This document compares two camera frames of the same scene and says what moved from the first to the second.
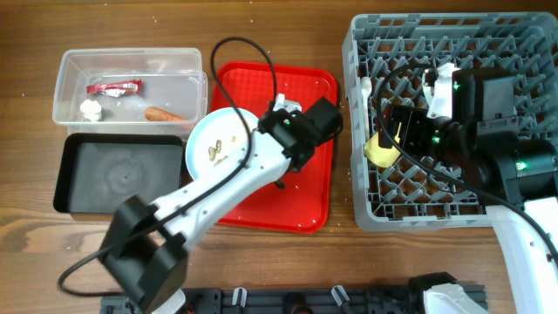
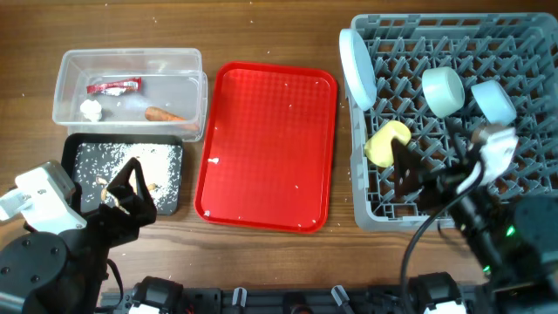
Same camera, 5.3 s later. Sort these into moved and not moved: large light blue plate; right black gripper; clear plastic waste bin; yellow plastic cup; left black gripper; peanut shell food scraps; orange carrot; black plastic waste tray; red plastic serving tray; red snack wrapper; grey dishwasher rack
Moved: peanut shell food scraps; large light blue plate; left black gripper; right black gripper
Not moved: clear plastic waste bin; red plastic serving tray; grey dishwasher rack; red snack wrapper; yellow plastic cup; black plastic waste tray; orange carrot
